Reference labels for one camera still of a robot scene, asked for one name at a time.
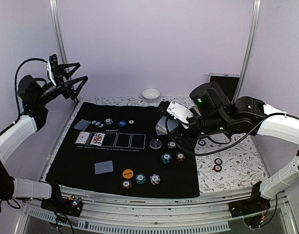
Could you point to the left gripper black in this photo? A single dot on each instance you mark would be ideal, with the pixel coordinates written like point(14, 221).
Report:
point(68, 89)

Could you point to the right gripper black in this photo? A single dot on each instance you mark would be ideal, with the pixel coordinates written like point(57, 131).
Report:
point(183, 138)

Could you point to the blue playing card deck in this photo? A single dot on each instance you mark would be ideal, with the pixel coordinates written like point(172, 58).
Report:
point(161, 126)

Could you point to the clear acrylic dealer button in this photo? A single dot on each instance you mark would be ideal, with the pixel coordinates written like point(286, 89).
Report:
point(155, 144)

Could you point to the red black chip stack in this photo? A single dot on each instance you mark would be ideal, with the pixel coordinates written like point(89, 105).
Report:
point(217, 165)

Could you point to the blue peach stack front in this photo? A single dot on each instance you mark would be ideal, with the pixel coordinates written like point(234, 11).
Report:
point(155, 179)

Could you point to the dealt cards player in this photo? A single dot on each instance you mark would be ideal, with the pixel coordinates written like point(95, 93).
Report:
point(103, 167)
point(82, 125)

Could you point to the blue fifty chips row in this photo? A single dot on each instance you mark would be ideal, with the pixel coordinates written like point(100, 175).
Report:
point(97, 124)

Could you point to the green chip stack front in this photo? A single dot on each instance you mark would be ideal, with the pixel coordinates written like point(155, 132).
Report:
point(140, 178)

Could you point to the face up community card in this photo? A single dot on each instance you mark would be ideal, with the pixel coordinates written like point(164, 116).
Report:
point(82, 138)

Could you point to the blue small blind button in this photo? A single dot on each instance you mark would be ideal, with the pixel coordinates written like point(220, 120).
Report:
point(122, 123)

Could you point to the orange big blind button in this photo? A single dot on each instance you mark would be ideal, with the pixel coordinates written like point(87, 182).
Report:
point(127, 174)

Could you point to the face up queen card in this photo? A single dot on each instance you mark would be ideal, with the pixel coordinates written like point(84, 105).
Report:
point(97, 139)

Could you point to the red black stack front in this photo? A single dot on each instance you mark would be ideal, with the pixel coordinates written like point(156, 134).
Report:
point(126, 184)

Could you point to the dealt cards front player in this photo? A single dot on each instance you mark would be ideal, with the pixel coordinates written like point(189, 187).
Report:
point(103, 167)

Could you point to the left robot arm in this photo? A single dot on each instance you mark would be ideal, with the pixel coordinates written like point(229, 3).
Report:
point(35, 94)

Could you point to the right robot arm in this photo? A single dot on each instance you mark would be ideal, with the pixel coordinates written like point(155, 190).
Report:
point(247, 116)

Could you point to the white ceramic bowl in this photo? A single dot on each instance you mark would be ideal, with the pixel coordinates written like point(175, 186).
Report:
point(150, 94)

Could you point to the floral tablecloth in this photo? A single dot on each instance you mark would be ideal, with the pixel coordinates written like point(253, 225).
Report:
point(242, 166)

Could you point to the black poker mat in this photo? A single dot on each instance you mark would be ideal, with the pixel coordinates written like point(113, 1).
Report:
point(129, 148)

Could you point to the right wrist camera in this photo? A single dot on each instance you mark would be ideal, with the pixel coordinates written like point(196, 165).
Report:
point(176, 111)

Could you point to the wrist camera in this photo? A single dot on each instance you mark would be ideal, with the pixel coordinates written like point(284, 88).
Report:
point(52, 66)
point(176, 111)

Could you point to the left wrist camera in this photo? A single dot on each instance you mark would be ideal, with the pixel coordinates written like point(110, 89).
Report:
point(52, 66)

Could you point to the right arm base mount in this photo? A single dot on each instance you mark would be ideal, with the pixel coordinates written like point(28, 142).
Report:
point(256, 203)

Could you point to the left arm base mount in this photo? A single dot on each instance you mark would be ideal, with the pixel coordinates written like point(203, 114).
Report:
point(71, 206)

